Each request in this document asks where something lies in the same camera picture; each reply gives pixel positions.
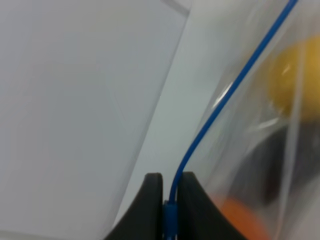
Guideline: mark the yellow pear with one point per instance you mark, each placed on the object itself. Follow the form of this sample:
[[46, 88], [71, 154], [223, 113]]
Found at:
[[298, 64]]

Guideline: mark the dark purple eggplant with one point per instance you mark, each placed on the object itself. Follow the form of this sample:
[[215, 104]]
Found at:
[[258, 180]]

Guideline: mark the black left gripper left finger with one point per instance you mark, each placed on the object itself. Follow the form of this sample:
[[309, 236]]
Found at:
[[143, 219]]

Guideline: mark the clear blue-zip plastic bag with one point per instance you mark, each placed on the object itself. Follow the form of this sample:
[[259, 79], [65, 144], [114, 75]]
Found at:
[[240, 115]]

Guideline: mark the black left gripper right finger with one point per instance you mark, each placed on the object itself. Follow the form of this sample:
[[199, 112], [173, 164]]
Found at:
[[197, 217]]

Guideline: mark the orange fruit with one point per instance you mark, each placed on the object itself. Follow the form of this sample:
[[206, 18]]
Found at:
[[242, 218]]

